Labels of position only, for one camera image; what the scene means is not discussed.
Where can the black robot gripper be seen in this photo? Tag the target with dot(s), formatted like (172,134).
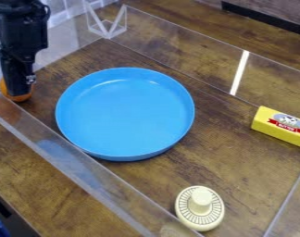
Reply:
(24,38)

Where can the orange ball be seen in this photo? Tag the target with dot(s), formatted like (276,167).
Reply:
(17,98)

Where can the blue round tray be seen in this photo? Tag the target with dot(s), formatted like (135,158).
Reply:
(125,114)

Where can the cream round toy knob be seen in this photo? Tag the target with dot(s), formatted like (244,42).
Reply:
(200,208)

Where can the yellow butter box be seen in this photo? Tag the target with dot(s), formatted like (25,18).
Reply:
(278,124)

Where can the clear acrylic corner bracket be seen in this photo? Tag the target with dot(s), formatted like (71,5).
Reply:
(105,28)

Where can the clear acrylic front wall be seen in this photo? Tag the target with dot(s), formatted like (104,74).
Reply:
(140,212)

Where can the clear acrylic wall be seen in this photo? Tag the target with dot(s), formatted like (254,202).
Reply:
(239,72)
(140,212)

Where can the black bar on wall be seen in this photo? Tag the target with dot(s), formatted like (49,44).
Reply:
(275,21)

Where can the clear acrylic back wall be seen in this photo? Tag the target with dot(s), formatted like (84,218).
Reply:
(239,72)

